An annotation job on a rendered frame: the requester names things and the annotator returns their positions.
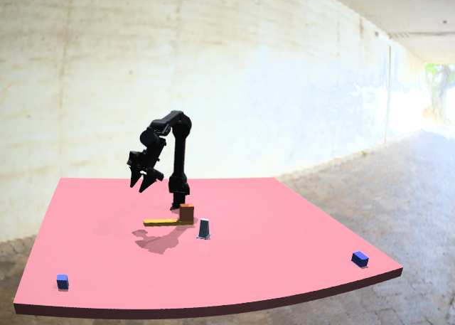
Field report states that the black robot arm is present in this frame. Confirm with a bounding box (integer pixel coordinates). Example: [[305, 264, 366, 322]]
[[129, 110, 192, 208]]

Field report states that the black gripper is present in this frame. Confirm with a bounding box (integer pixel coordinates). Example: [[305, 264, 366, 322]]
[[127, 149, 164, 193]]

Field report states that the small blue block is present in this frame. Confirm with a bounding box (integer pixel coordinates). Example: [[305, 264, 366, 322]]
[[56, 274, 69, 289], [351, 251, 369, 267]]

